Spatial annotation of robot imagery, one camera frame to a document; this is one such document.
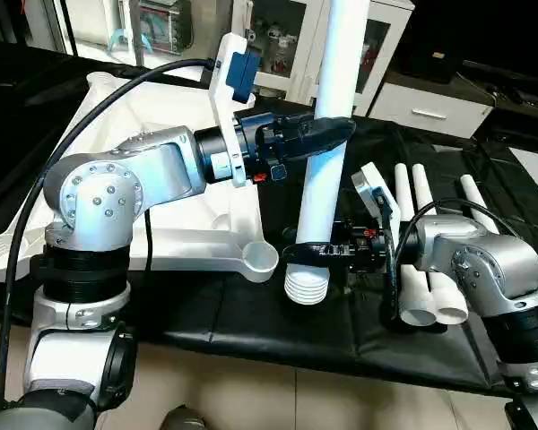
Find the storage rack with items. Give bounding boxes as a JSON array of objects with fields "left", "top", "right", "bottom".
[{"left": 108, "top": 0, "right": 198, "bottom": 55}]

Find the white plastic table top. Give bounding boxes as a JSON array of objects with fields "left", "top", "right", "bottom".
[{"left": 0, "top": 72, "right": 280, "bottom": 284}]

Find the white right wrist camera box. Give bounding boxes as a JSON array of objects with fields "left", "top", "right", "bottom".
[{"left": 351, "top": 162, "right": 401, "bottom": 236}]

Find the black work mat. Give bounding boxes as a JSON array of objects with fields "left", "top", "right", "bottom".
[{"left": 0, "top": 40, "right": 538, "bottom": 395}]

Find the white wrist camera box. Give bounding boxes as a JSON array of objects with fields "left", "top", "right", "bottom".
[
  {"left": 351, "top": 162, "right": 401, "bottom": 236},
  {"left": 207, "top": 33, "right": 264, "bottom": 188}
]

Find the white drawer unit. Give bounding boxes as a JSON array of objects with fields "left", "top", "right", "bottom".
[{"left": 368, "top": 82, "right": 494, "bottom": 140}]

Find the white glass door cabinet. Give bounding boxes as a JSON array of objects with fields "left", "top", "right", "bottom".
[{"left": 231, "top": 0, "right": 415, "bottom": 116}]

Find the white plastic table leg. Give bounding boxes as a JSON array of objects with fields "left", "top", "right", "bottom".
[
  {"left": 394, "top": 164, "right": 438, "bottom": 326},
  {"left": 459, "top": 175, "right": 505, "bottom": 236},
  {"left": 283, "top": 0, "right": 371, "bottom": 306},
  {"left": 412, "top": 163, "right": 470, "bottom": 324}
]

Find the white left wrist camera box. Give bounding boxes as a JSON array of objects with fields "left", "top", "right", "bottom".
[{"left": 207, "top": 33, "right": 264, "bottom": 188}]

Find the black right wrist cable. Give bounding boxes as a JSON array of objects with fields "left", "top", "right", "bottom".
[{"left": 377, "top": 199, "right": 472, "bottom": 325}]

